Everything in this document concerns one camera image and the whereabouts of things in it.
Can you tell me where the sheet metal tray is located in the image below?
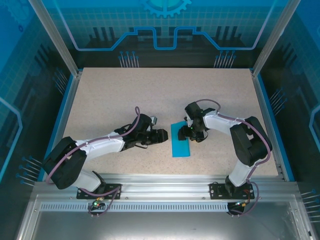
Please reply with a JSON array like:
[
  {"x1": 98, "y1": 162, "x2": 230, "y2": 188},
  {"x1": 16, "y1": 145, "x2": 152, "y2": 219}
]
[{"x1": 14, "y1": 194, "x2": 320, "y2": 240}]

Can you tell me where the blue side strip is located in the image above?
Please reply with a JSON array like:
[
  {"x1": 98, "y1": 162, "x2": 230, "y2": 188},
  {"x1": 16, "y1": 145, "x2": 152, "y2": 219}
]
[
  {"x1": 257, "y1": 73, "x2": 296, "y2": 182},
  {"x1": 39, "y1": 73, "x2": 76, "y2": 181}
]

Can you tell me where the thin black right gripper cable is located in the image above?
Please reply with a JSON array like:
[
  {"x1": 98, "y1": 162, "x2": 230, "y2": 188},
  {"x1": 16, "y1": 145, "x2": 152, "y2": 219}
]
[{"x1": 198, "y1": 129, "x2": 210, "y2": 143}]

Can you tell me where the aluminium mounting rail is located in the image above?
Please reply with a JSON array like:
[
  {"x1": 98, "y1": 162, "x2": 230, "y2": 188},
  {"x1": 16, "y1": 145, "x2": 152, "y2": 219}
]
[{"x1": 33, "y1": 173, "x2": 300, "y2": 201}]

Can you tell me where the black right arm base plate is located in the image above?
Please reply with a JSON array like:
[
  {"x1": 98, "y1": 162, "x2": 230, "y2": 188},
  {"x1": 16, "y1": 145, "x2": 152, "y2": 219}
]
[{"x1": 209, "y1": 182, "x2": 253, "y2": 200}]

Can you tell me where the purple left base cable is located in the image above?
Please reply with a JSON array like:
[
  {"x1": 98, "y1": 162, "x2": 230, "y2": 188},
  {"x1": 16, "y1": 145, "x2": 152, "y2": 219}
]
[{"x1": 86, "y1": 186, "x2": 123, "y2": 219}]

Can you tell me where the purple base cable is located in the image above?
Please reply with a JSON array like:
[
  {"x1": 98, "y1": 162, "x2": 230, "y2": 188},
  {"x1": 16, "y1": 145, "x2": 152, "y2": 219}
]
[
  {"x1": 86, "y1": 186, "x2": 123, "y2": 219},
  {"x1": 231, "y1": 181, "x2": 260, "y2": 217}
]

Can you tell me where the aluminium side rail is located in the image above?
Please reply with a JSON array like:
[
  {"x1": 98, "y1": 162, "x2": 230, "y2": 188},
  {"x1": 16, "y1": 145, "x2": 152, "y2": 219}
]
[
  {"x1": 250, "y1": 69, "x2": 288, "y2": 181},
  {"x1": 43, "y1": 71, "x2": 83, "y2": 182}
]

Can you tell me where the slotted aluminium cable duct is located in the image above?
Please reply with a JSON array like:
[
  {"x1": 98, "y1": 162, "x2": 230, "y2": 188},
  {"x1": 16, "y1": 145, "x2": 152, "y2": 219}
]
[{"x1": 39, "y1": 202, "x2": 232, "y2": 212}]

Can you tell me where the left cable connector with LED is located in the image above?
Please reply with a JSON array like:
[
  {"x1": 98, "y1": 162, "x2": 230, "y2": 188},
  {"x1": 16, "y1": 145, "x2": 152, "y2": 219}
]
[{"x1": 91, "y1": 197, "x2": 105, "y2": 210}]

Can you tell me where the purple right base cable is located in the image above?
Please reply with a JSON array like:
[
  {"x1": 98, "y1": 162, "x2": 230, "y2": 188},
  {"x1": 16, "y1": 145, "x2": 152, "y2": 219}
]
[{"x1": 231, "y1": 181, "x2": 260, "y2": 217}]

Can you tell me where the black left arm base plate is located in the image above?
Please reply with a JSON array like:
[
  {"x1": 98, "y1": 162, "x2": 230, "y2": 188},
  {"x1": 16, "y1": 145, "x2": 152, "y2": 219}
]
[{"x1": 76, "y1": 183, "x2": 123, "y2": 200}]

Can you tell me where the aluminium frame post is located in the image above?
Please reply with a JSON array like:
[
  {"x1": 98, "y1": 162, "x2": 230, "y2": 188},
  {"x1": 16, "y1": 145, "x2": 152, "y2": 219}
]
[
  {"x1": 251, "y1": 0, "x2": 303, "y2": 78},
  {"x1": 27, "y1": 0, "x2": 83, "y2": 78}
]

